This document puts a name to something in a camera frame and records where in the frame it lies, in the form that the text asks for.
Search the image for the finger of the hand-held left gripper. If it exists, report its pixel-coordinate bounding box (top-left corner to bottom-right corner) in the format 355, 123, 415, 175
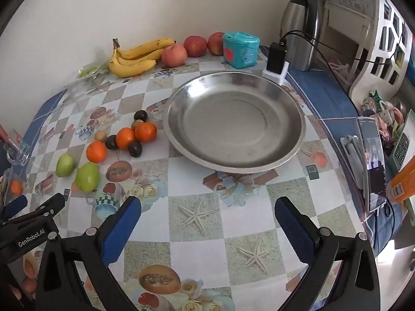
0, 193, 65, 264
0, 195, 28, 221

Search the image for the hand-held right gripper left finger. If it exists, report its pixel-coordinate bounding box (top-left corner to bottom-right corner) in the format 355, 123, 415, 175
35, 195, 143, 311

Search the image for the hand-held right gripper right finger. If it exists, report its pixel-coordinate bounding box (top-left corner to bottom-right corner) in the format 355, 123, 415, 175
274, 196, 381, 311

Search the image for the green mango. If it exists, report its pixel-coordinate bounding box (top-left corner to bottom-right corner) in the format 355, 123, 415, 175
75, 162, 100, 192
56, 153, 76, 178

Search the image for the orange tangerine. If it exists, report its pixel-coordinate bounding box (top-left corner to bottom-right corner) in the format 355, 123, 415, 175
86, 141, 108, 163
116, 127, 137, 150
134, 121, 158, 143

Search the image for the large steel bowl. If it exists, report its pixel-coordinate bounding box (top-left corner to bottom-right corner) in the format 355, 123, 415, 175
163, 70, 307, 174

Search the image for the clear plastic hook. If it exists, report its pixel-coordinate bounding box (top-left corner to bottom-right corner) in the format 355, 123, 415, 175
3, 130, 31, 166

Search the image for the printed checkered tablecloth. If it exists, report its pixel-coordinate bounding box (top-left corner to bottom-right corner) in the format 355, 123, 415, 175
0, 61, 399, 311

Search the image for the white phone stand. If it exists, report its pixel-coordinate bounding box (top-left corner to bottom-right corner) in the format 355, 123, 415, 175
340, 135, 368, 192

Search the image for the smartphone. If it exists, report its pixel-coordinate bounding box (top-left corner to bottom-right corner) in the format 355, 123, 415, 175
357, 117, 388, 213

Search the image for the orange carton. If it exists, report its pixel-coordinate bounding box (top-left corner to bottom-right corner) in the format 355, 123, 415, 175
386, 154, 415, 203

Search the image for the green calculator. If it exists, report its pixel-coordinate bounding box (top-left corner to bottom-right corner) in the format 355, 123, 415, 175
389, 108, 415, 174

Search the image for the pile of small trinkets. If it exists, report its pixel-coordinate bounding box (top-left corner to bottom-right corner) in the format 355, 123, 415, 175
361, 91, 406, 143

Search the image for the white adapter stand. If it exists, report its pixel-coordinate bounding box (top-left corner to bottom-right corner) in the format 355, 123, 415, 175
262, 61, 290, 86

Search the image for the yellow banana bunch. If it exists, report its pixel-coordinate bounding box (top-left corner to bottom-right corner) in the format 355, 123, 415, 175
108, 38, 177, 79

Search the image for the clear bag of green fruit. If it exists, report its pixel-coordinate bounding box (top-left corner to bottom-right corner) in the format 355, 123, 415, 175
65, 61, 112, 94

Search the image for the white lattice shelf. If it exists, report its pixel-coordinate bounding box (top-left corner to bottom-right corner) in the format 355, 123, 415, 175
348, 0, 415, 96

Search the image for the black power adapter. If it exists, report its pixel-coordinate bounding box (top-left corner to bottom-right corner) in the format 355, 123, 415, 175
266, 41, 288, 75

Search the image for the pale red apple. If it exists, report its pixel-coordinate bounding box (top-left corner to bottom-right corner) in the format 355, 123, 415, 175
161, 45, 188, 68

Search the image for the teal toy box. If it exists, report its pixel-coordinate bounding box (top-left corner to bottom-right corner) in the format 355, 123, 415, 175
222, 32, 261, 69

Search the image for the dark red apple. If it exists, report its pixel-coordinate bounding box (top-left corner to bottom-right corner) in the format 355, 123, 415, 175
183, 36, 208, 58
207, 32, 225, 55

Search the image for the steel thermos jug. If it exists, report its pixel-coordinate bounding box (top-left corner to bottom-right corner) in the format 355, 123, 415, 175
279, 0, 320, 72

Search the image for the black adapter cable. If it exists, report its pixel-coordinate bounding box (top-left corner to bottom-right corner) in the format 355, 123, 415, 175
280, 30, 409, 67

